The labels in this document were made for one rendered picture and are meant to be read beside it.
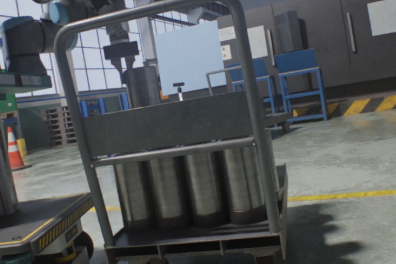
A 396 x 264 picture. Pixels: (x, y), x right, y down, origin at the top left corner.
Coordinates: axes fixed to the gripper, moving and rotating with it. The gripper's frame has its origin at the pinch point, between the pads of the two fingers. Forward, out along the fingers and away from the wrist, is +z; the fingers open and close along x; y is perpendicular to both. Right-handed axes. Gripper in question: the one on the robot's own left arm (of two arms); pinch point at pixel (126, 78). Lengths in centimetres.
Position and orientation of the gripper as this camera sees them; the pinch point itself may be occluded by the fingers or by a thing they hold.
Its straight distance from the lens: 158.0
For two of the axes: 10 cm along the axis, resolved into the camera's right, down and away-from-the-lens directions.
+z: 1.7, 9.8, 0.5
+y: 1.0, 0.4, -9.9
